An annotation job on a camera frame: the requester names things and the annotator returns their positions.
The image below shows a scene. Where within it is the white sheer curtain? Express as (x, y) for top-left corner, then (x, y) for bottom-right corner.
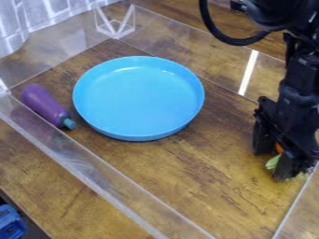
(0, 0), (120, 59)

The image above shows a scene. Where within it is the purple toy eggplant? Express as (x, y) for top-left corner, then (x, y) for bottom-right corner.
(21, 83), (76, 130)

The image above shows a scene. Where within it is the clear acrylic corner bracket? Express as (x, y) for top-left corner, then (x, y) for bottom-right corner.
(93, 5), (136, 39)

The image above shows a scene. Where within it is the clear acrylic back barrier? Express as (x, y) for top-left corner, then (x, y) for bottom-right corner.
(123, 4), (319, 132)

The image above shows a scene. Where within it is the orange toy carrot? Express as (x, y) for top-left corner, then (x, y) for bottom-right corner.
(264, 141), (309, 181)

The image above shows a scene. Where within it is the clear acrylic barrier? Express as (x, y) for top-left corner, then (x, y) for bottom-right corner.
(123, 4), (319, 132)
(0, 79), (215, 239)

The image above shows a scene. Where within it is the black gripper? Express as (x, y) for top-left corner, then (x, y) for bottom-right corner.
(253, 80), (319, 181)

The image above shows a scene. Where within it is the clear acrylic front barrier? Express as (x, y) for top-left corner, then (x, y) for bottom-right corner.
(0, 79), (215, 239)

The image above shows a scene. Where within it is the black braided cable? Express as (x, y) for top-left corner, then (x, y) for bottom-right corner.
(197, 0), (272, 47)

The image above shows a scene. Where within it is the blue round plate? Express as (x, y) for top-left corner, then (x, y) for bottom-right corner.
(72, 56), (204, 142)

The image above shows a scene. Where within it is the blue object at corner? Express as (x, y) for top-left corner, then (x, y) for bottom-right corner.
(0, 204), (26, 239)

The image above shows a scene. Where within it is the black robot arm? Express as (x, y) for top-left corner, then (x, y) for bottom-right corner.
(240, 0), (319, 180)

